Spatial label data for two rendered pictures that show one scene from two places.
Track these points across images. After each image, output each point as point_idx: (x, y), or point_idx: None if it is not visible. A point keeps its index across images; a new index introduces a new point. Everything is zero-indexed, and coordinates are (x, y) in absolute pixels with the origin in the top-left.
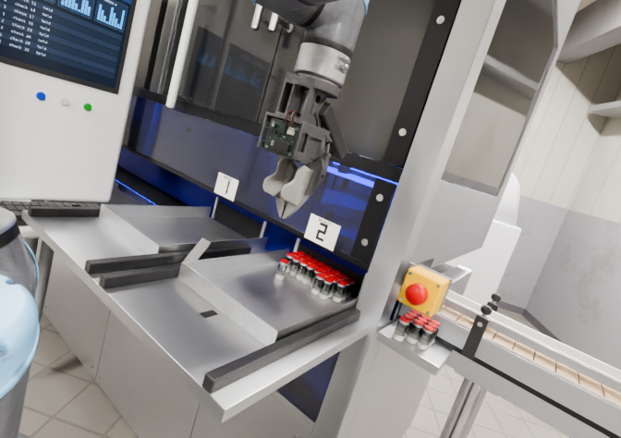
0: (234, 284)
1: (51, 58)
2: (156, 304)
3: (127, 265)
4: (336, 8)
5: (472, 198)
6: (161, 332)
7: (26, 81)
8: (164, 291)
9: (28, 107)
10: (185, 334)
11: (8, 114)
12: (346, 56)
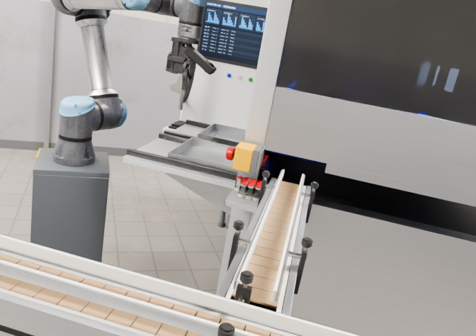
0: (209, 154)
1: (234, 55)
2: (163, 144)
3: (178, 136)
4: (178, 8)
5: (403, 120)
6: (147, 147)
7: (223, 69)
8: (175, 144)
9: (224, 81)
10: (152, 149)
11: (216, 85)
12: (185, 25)
